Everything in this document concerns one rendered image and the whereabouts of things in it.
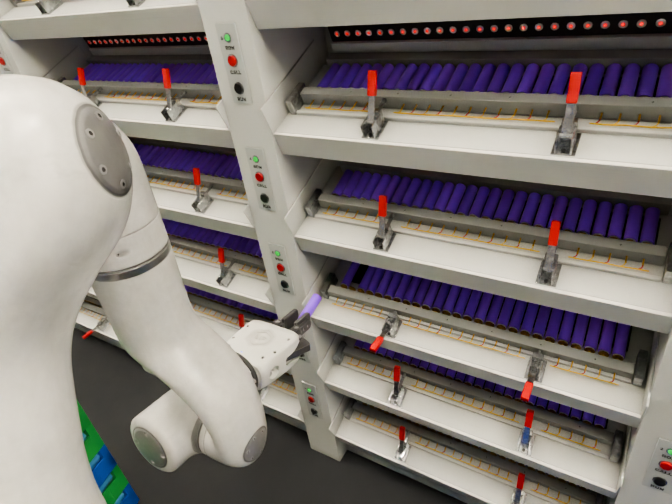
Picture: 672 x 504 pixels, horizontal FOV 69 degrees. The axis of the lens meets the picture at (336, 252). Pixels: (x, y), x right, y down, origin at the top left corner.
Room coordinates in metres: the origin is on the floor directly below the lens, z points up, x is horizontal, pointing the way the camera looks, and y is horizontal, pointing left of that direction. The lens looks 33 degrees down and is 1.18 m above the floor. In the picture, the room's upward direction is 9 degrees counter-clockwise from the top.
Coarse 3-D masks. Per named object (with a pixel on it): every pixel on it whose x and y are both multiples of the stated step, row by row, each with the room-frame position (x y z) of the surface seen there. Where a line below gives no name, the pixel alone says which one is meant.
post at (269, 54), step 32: (224, 0) 0.82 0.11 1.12; (256, 32) 0.81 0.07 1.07; (288, 32) 0.87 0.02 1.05; (320, 32) 0.95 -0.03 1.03; (224, 64) 0.84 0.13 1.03; (256, 64) 0.80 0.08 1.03; (288, 64) 0.86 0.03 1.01; (224, 96) 0.85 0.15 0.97; (256, 96) 0.81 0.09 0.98; (256, 128) 0.82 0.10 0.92; (288, 160) 0.82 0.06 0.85; (320, 160) 0.90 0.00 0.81; (288, 192) 0.81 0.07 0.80; (256, 224) 0.85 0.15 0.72; (288, 256) 0.81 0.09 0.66; (320, 256) 0.86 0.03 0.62; (320, 352) 0.81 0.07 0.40; (320, 384) 0.80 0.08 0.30; (320, 448) 0.83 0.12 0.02
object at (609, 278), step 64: (320, 192) 0.85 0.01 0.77; (384, 192) 0.80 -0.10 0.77; (448, 192) 0.75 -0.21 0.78; (512, 192) 0.70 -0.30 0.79; (576, 192) 0.66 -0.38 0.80; (384, 256) 0.69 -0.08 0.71; (448, 256) 0.64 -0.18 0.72; (512, 256) 0.61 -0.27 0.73; (576, 256) 0.57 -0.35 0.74; (640, 256) 0.53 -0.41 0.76; (640, 320) 0.47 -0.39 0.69
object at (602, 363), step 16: (336, 288) 0.82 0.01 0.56; (336, 304) 0.80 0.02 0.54; (368, 304) 0.77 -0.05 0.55; (384, 304) 0.75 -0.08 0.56; (400, 304) 0.74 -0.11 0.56; (432, 320) 0.68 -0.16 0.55; (448, 320) 0.67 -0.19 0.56; (464, 320) 0.66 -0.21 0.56; (448, 336) 0.65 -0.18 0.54; (480, 336) 0.64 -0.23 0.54; (496, 336) 0.62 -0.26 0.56; (512, 336) 0.61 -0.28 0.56; (528, 336) 0.60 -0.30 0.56; (544, 352) 0.57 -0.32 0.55; (560, 352) 0.56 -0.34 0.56; (576, 352) 0.55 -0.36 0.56; (560, 368) 0.54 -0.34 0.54; (608, 368) 0.51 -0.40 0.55; (624, 368) 0.51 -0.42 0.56
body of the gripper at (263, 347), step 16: (256, 320) 0.63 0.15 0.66; (240, 336) 0.59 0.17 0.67; (256, 336) 0.59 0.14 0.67; (272, 336) 0.58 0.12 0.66; (288, 336) 0.58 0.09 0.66; (240, 352) 0.55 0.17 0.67; (256, 352) 0.55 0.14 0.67; (272, 352) 0.54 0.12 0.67; (288, 352) 0.55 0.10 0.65; (256, 368) 0.51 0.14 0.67; (272, 368) 0.54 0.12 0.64; (288, 368) 0.55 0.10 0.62; (256, 384) 0.51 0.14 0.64
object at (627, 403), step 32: (320, 288) 0.83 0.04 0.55; (320, 320) 0.78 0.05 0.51; (352, 320) 0.76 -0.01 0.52; (384, 320) 0.73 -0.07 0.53; (416, 352) 0.66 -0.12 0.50; (448, 352) 0.63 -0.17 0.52; (480, 352) 0.61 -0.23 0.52; (512, 352) 0.60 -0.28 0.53; (640, 352) 0.52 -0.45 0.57; (512, 384) 0.56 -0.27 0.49; (544, 384) 0.53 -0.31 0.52; (576, 384) 0.52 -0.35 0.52; (608, 384) 0.50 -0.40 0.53; (640, 384) 0.49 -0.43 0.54; (608, 416) 0.48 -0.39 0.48; (640, 416) 0.45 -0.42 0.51
